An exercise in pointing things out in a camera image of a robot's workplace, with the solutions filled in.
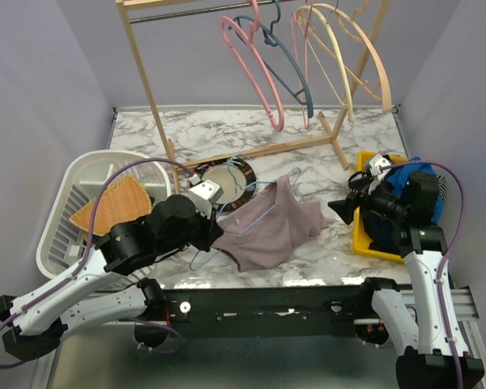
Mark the wooden curved hanger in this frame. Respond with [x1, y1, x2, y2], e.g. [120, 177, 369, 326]
[335, 1, 392, 113]

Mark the dark rimmed ceramic plate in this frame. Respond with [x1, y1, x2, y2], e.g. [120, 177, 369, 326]
[194, 156, 256, 213]

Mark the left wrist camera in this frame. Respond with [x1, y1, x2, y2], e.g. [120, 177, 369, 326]
[186, 180, 224, 217]

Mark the pink plastic hanger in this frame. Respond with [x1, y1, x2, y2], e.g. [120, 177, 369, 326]
[220, 1, 285, 133]

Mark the dark navy garment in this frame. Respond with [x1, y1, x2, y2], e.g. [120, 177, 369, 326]
[361, 212, 399, 255]

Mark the woven wicker fan tray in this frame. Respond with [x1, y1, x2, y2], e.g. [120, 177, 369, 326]
[92, 175, 151, 237]

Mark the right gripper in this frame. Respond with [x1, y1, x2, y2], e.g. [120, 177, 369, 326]
[328, 174, 410, 224]

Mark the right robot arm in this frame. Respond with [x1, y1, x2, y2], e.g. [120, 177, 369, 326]
[328, 171, 484, 388]

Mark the yellow plastic bin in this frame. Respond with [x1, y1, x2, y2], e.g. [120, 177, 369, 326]
[352, 151, 404, 264]

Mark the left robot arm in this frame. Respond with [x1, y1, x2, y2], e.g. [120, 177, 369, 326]
[0, 194, 223, 362]

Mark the teal plastic hanger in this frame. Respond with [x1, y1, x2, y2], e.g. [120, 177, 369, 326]
[229, 1, 302, 111]

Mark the striped black white garment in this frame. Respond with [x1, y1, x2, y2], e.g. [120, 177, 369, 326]
[436, 174, 447, 203]

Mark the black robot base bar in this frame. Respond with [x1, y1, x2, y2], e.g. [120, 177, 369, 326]
[140, 285, 389, 345]

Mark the thin pink hanger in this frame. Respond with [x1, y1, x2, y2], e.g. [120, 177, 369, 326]
[290, 11, 313, 130]

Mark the light blue wire hanger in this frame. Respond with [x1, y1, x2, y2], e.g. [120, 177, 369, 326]
[190, 153, 302, 271]

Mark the white plastic dish rack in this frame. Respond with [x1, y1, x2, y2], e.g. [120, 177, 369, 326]
[36, 150, 172, 290]

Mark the mauve tank top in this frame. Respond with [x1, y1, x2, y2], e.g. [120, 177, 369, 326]
[212, 175, 328, 272]

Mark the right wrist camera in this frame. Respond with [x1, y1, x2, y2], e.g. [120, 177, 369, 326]
[365, 154, 392, 195]

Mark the wooden clothes rack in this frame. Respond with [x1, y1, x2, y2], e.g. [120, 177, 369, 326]
[115, 0, 394, 205]

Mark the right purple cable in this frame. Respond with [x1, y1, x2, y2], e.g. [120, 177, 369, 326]
[364, 160, 467, 389]

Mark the blue garment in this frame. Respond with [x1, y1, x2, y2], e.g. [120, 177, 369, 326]
[387, 157, 444, 224]

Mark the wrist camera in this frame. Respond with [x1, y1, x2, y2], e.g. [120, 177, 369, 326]
[186, 180, 224, 217]
[365, 154, 392, 195]

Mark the cream plastic hanger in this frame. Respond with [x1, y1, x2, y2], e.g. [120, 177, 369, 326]
[295, 5, 353, 121]

